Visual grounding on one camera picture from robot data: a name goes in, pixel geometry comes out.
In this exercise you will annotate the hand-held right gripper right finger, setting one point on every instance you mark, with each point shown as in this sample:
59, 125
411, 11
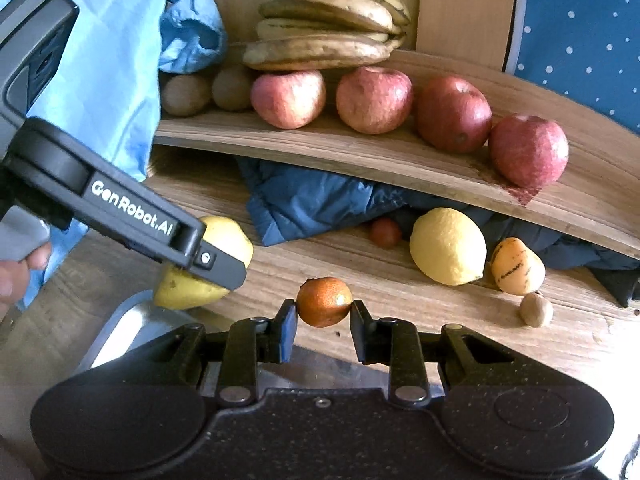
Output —
359, 332

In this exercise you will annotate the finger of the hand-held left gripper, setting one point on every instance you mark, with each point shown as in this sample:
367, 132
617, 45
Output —
220, 266

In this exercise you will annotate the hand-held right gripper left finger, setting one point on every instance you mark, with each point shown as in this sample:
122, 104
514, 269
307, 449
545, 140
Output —
286, 335

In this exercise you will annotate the yellow pear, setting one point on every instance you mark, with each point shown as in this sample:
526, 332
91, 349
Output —
225, 238

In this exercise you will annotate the orange tangerine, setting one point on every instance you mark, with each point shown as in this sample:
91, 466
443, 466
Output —
324, 302

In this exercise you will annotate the red cherry tomato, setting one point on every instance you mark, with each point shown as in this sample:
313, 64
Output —
385, 233

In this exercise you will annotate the metal tray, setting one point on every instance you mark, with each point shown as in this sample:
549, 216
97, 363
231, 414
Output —
125, 325

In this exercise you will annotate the small striped pepino melon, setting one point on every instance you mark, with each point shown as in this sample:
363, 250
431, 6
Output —
517, 266

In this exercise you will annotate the person's left hand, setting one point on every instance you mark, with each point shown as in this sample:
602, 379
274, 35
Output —
12, 282

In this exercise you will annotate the light blue cloth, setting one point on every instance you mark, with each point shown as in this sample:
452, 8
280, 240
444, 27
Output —
115, 85

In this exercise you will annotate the dark blue quilted jacket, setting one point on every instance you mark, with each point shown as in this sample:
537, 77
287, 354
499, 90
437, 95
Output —
300, 200

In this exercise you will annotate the yellow lemon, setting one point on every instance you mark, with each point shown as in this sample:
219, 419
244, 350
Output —
447, 247

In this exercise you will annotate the wooden shelf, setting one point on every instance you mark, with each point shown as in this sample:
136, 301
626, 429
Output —
350, 150

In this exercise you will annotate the small brown kiwi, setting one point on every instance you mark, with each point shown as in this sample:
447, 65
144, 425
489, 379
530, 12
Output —
536, 310

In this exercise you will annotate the light blue crumpled bag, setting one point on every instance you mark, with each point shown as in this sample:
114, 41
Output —
195, 30

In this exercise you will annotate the bunch of ripe bananas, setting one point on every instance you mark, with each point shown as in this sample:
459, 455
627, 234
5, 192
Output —
320, 52

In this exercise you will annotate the dark red apple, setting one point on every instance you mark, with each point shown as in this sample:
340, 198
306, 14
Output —
529, 151
452, 115

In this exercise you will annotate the wooden back panel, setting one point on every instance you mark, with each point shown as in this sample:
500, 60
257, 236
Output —
450, 5

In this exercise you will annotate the blue white-dotted cloth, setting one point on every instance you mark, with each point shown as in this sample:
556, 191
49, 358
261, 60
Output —
575, 25

